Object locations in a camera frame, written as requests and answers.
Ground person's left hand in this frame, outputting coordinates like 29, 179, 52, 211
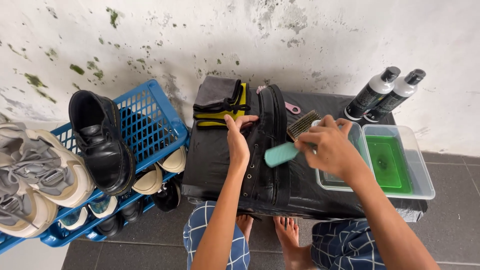
224, 114, 259, 170

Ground person's right hand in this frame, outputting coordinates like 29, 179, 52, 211
296, 114, 370, 181

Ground teal handled bristle brush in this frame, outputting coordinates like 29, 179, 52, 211
264, 110, 322, 168

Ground black leather boot with eyelets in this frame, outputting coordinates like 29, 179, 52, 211
240, 84, 291, 207

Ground yellow cloth with black edging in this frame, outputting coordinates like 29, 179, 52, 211
193, 82, 251, 130

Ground gray microfiber cloth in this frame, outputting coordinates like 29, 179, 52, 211
193, 76, 244, 112

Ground black plastic table cover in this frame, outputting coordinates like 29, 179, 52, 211
181, 90, 428, 223

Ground blue plastic shoe rack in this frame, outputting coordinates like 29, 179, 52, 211
0, 79, 190, 256

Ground clear tub with water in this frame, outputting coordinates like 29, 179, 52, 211
311, 120, 376, 192

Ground person's left foot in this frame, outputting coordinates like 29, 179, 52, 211
236, 214, 254, 242

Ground person's foot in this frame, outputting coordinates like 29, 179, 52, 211
273, 216, 316, 270
236, 214, 254, 242

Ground blue checked shorts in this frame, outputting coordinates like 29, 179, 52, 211
183, 200, 387, 270

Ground black white bottle black cap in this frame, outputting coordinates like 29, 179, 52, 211
363, 68, 427, 124
344, 66, 401, 121

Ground person's right foot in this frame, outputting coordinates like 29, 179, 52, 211
273, 216, 316, 270

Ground black leather boot yellow stitching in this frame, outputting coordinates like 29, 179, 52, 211
68, 90, 136, 196

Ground clear tub with green liquid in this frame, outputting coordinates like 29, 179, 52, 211
362, 124, 436, 200

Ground gray cream chunky sneaker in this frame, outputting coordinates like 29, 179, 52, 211
0, 123, 95, 209
0, 180, 59, 239

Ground pink handled small brush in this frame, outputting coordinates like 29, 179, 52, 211
256, 85, 301, 115

